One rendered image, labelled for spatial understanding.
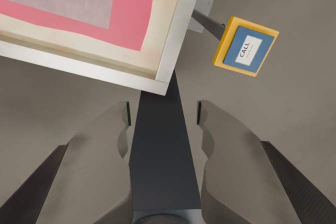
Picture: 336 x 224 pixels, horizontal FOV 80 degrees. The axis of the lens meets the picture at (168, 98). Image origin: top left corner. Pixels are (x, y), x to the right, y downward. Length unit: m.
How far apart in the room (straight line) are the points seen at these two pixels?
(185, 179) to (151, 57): 0.32
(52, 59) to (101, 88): 1.15
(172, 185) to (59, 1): 0.50
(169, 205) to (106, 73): 0.34
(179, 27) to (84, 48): 0.24
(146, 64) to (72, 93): 1.30
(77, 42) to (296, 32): 1.54
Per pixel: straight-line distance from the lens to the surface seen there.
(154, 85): 0.53
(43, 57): 0.57
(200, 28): 1.50
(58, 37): 0.58
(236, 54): 0.56
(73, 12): 0.56
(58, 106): 1.90
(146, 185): 0.54
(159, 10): 0.52
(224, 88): 1.72
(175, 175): 0.56
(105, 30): 0.54
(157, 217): 0.51
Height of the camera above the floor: 1.47
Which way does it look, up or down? 62 degrees down
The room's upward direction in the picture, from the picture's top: 175 degrees clockwise
